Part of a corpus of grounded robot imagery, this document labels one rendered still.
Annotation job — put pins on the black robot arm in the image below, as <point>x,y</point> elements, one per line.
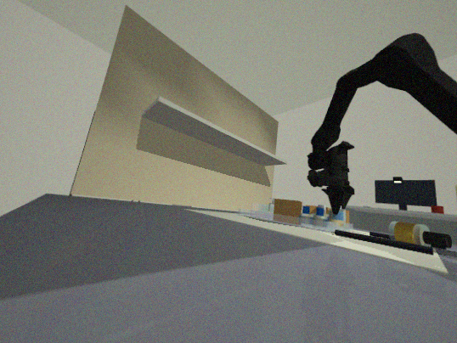
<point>407,64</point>

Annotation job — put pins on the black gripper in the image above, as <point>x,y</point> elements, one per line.
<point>339,190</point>

